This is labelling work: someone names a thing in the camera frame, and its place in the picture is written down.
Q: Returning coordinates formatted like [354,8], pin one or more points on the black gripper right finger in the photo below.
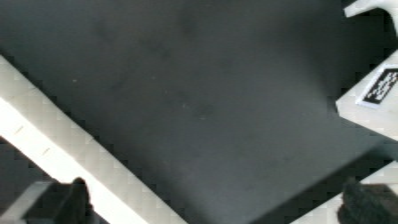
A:
[370,204]

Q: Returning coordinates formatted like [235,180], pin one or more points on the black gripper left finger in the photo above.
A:
[62,206]

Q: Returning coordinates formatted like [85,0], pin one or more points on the white lamp base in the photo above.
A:
[368,103]

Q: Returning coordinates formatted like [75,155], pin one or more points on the white front rail wall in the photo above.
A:
[68,154]

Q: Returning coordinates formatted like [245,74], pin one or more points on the white right rail block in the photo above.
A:
[364,5]

